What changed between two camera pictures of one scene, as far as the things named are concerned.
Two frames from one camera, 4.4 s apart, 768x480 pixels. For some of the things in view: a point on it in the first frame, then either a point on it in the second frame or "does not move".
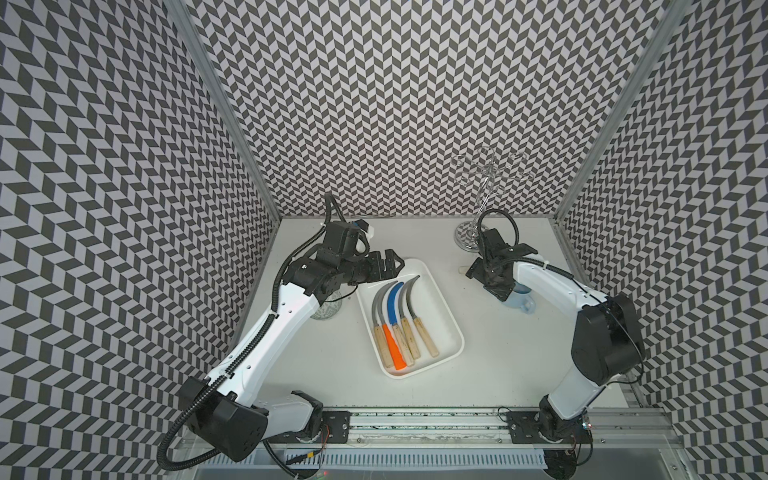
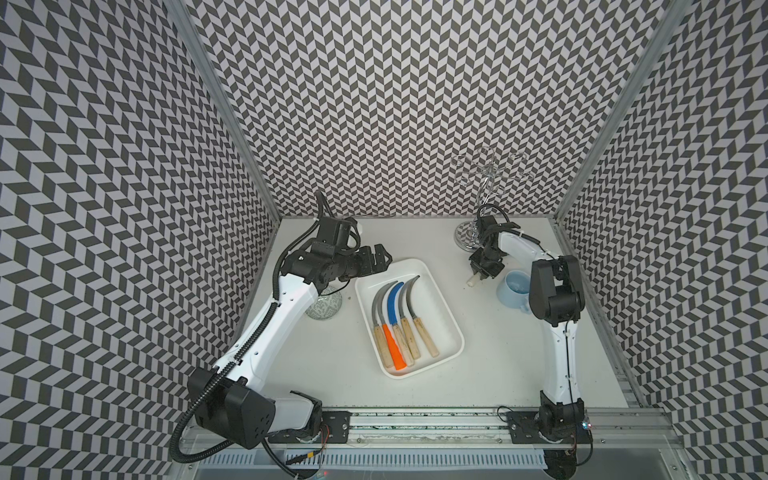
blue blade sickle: [395, 327] does not move
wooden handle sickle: [418, 322] does not move
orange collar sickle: [400, 363] does not move
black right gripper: [475, 270] to [490, 271]
